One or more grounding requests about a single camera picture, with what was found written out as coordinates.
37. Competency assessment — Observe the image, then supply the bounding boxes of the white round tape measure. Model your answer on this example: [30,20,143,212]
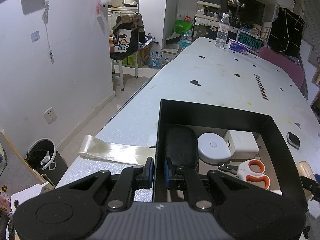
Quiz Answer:
[197,133,232,165]

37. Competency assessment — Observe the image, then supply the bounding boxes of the white power adapter block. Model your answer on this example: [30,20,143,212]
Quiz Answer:
[223,130,259,160]

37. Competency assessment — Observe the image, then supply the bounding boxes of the orange white scissors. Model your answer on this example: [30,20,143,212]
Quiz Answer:
[217,159,271,190]

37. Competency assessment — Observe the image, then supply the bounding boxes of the black storage box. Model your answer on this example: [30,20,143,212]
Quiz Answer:
[152,99,309,211]

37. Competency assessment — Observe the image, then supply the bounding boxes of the black smartwatch face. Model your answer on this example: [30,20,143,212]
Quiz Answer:
[286,132,300,150]

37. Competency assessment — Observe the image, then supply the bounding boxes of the black oval case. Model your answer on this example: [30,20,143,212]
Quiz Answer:
[165,126,199,169]

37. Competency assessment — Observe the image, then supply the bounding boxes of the clear tape strip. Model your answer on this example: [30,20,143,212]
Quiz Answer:
[79,135,156,165]

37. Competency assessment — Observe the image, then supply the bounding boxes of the black trash bin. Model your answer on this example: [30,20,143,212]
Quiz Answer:
[25,138,68,185]

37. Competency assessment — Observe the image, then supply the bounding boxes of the blue tissue pack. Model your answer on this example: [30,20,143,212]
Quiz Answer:
[228,39,248,55]

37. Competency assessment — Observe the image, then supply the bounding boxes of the chair with cartoon bag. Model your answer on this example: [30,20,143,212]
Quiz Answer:
[110,13,146,92]

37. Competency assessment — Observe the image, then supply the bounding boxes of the clear water bottle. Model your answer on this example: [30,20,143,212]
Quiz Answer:
[215,13,229,49]

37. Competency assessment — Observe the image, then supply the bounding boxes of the green shopping bag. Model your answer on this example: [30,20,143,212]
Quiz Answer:
[175,20,193,36]

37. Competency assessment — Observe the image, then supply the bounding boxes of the teal poizon box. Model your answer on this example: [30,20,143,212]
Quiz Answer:
[236,29,265,53]

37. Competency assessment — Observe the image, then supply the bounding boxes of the pink padded chair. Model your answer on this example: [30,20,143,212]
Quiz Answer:
[258,47,305,89]

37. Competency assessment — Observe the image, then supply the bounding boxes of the white storage shelf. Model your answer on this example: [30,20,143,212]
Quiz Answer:
[193,1,221,39]

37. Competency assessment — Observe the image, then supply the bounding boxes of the black hanging garment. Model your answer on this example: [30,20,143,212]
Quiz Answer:
[267,7,306,57]

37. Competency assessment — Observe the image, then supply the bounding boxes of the white wall socket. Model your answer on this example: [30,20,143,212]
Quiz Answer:
[43,107,57,125]

